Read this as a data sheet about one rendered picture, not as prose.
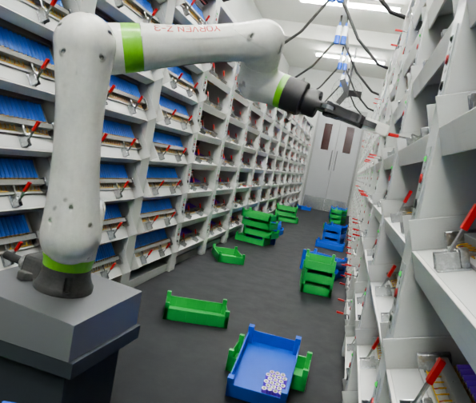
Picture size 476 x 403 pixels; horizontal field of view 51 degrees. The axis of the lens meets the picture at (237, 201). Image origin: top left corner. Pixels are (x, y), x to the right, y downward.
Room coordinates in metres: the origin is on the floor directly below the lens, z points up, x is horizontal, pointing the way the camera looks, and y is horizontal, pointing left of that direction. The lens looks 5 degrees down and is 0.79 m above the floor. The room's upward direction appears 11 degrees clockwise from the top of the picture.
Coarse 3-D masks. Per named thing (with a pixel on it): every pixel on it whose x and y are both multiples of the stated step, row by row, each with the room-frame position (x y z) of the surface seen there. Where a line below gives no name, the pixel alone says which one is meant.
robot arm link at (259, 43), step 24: (144, 24) 1.20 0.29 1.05; (216, 24) 1.26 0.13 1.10; (240, 24) 1.26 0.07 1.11; (264, 24) 1.26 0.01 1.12; (144, 48) 1.18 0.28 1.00; (168, 48) 1.20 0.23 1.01; (192, 48) 1.22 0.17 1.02; (216, 48) 1.23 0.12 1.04; (240, 48) 1.25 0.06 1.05; (264, 48) 1.25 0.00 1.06
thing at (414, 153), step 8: (432, 104) 0.89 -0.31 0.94; (432, 112) 0.89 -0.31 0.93; (408, 136) 1.47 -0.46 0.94; (424, 136) 0.96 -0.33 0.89; (400, 144) 1.48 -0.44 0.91; (416, 144) 1.07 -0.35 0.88; (424, 144) 0.96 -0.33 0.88; (400, 152) 1.41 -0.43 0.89; (408, 152) 1.23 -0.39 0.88; (416, 152) 1.08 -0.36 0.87; (424, 152) 0.97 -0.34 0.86; (400, 160) 1.44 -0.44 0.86; (408, 160) 1.24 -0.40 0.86; (416, 160) 1.10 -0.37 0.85
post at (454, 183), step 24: (456, 24) 0.85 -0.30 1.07; (456, 48) 0.80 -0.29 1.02; (456, 72) 0.80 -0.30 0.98; (432, 120) 0.89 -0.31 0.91; (432, 144) 0.83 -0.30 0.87; (432, 168) 0.80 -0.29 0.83; (456, 168) 0.79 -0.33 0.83; (432, 192) 0.79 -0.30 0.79; (456, 192) 0.79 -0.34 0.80; (432, 216) 0.79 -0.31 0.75; (408, 240) 0.86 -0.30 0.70; (408, 264) 0.80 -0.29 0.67; (408, 288) 0.80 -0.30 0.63; (408, 312) 0.79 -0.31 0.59; (432, 312) 0.79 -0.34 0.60; (408, 336) 0.79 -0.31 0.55; (432, 336) 0.78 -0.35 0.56; (384, 360) 0.84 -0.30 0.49; (384, 384) 0.80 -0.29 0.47
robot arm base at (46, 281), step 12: (24, 264) 1.24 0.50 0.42; (36, 264) 1.23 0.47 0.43; (24, 276) 1.22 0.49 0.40; (36, 276) 1.22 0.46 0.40; (48, 276) 1.18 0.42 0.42; (60, 276) 1.18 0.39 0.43; (72, 276) 1.19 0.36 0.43; (84, 276) 1.22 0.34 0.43; (36, 288) 1.19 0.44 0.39; (48, 288) 1.17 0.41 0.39; (60, 288) 1.18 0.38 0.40; (72, 288) 1.19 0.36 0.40; (84, 288) 1.21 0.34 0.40
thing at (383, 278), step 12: (396, 264) 1.47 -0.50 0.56; (372, 276) 1.48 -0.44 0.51; (384, 276) 1.47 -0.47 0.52; (396, 276) 1.45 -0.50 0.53; (372, 288) 1.40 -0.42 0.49; (384, 288) 1.29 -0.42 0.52; (372, 300) 1.42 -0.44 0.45; (384, 300) 1.25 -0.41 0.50; (384, 312) 1.14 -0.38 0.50; (384, 324) 0.89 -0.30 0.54; (384, 336) 0.89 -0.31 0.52
